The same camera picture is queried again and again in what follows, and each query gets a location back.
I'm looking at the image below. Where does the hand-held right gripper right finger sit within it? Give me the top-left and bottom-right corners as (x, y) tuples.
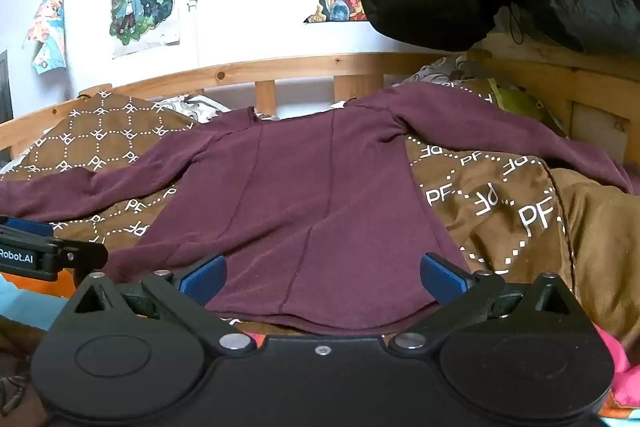
(387, 252), (582, 355)

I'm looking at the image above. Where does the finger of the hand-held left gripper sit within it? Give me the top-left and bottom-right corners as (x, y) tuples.
(0, 217), (55, 239)
(0, 234), (108, 269)

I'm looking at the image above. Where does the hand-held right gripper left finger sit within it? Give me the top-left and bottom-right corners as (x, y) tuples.
(65, 254), (257, 355)

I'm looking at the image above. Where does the maroon sweater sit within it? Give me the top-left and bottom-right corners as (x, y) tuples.
(0, 84), (636, 337)

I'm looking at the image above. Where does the orange and blue bed sheet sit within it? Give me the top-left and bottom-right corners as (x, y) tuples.
(0, 271), (640, 425)

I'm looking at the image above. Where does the dark patterned cloth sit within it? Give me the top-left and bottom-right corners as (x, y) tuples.
(0, 373), (32, 414)

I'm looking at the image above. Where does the brown printed blanket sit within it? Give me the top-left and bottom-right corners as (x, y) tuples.
(0, 79), (640, 353)

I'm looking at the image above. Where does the yellow-green cloth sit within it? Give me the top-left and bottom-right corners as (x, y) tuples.
(487, 78), (569, 138)

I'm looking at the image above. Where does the pink cloth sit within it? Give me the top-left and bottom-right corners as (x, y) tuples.
(594, 317), (640, 408)

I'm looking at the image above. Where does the dark wall picture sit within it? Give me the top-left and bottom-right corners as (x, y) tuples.
(0, 49), (14, 124)

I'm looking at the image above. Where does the small curled cartoon wall poster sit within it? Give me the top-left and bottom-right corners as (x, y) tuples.
(22, 0), (68, 76)

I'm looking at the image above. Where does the wooden bed frame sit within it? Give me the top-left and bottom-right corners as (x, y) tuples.
(0, 34), (640, 168)

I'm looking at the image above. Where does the white wall pipe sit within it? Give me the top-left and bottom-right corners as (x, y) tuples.
(186, 0), (201, 70)

